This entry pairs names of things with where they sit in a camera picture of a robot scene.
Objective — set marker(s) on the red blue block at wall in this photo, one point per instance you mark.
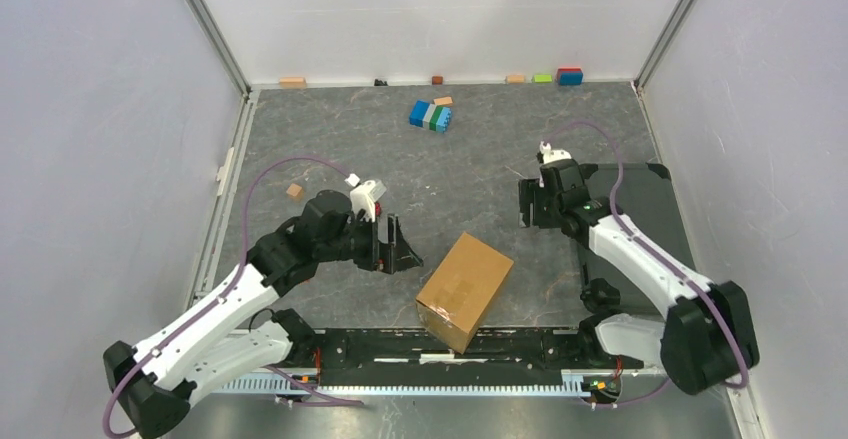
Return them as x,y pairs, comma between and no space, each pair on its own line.
569,76

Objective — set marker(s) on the brown cardboard express box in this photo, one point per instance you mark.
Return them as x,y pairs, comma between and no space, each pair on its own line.
454,301

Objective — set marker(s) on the tan block at wall left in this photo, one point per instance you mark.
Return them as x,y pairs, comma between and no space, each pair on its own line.
292,82

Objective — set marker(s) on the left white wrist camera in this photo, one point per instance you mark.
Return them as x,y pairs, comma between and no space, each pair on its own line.
365,195

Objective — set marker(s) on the blue green block stack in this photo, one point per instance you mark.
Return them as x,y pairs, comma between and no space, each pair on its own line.
430,116

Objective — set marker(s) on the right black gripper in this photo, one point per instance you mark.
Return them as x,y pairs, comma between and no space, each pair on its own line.
530,191

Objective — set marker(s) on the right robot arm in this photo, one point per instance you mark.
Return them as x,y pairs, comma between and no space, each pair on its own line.
705,336

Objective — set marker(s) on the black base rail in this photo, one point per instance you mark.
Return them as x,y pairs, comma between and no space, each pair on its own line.
522,356

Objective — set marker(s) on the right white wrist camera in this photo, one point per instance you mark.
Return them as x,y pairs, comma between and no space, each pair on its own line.
549,156

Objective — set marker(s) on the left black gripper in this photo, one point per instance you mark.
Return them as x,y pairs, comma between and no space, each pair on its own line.
397,254

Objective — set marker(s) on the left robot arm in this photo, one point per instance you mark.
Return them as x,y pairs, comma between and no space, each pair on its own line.
157,381

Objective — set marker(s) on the white toothed cable duct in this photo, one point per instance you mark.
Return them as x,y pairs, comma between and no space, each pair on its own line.
268,383

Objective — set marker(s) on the small tan cube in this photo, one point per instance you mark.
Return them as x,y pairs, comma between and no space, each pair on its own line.
295,192

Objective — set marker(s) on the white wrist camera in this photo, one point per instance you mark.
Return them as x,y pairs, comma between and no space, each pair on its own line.
549,156
365,195

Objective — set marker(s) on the tan wooden block on stack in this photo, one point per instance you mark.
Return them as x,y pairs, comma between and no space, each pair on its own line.
446,101

